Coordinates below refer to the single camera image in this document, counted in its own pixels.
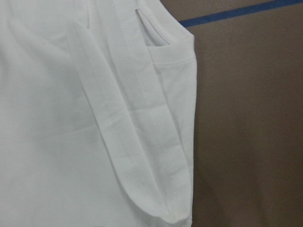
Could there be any white printed t-shirt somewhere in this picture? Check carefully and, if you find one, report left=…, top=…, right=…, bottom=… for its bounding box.
left=0, top=0, right=197, bottom=227

